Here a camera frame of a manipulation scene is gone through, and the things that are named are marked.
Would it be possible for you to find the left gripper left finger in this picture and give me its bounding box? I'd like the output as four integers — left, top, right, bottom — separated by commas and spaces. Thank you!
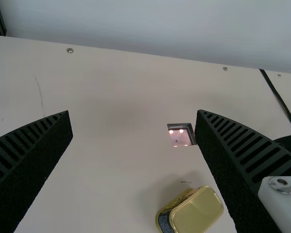
0, 110, 74, 233

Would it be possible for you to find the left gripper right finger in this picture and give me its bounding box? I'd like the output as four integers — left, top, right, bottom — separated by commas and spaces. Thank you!
194, 109, 291, 233

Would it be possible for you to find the gold rectangular tin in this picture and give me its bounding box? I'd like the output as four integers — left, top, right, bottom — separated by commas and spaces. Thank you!
155, 185, 225, 233

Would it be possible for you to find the black strip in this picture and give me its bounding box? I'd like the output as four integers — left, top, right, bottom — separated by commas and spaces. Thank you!
259, 68, 291, 132

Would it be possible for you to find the small square scanner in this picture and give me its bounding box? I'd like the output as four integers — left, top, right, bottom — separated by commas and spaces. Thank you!
166, 122, 197, 148

